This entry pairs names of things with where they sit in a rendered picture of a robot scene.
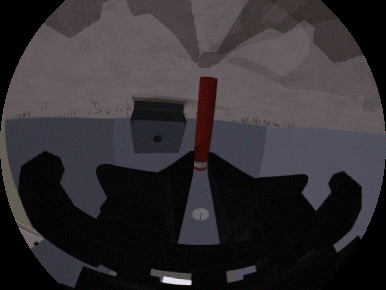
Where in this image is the red peg with white band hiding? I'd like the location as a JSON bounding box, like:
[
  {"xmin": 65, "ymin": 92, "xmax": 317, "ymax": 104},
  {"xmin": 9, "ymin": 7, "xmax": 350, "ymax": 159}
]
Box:
[{"xmin": 194, "ymin": 77, "xmax": 218, "ymax": 172}]

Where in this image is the dark grey sloped panel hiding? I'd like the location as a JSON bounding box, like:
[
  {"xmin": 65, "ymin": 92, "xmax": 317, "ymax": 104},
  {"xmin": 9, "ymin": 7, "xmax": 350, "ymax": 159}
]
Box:
[{"xmin": 130, "ymin": 100, "xmax": 186, "ymax": 154}]

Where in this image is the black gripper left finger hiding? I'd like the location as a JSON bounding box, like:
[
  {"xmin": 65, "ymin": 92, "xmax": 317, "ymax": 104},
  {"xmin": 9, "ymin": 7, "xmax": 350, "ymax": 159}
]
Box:
[{"xmin": 96, "ymin": 150, "xmax": 194, "ymax": 243}]

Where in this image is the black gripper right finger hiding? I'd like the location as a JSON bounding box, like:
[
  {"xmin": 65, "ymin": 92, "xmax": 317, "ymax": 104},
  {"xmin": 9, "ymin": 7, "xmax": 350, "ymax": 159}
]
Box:
[{"xmin": 208, "ymin": 152, "xmax": 309, "ymax": 243}]

